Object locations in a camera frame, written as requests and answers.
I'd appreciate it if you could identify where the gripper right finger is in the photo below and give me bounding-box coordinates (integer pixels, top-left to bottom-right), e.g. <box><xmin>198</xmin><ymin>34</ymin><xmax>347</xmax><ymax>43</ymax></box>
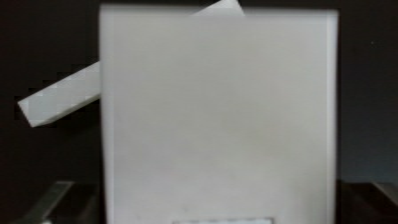
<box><xmin>338</xmin><ymin>182</ymin><xmax>398</xmax><ymax>224</ymax></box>

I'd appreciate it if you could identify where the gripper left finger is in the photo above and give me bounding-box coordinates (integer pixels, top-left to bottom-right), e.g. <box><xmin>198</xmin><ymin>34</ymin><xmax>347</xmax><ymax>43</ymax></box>
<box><xmin>16</xmin><ymin>180</ymin><xmax>102</xmax><ymax>224</ymax></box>

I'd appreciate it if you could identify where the white cabinet top block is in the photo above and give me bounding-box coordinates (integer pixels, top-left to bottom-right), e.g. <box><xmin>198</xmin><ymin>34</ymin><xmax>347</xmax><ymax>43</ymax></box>
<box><xmin>100</xmin><ymin>4</ymin><xmax>338</xmax><ymax>224</ymax></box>

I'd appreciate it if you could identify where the white obstacle wall fence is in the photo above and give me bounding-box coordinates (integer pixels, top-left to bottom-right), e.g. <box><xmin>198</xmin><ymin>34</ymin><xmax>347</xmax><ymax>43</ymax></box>
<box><xmin>16</xmin><ymin>0</ymin><xmax>247</xmax><ymax>128</ymax></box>

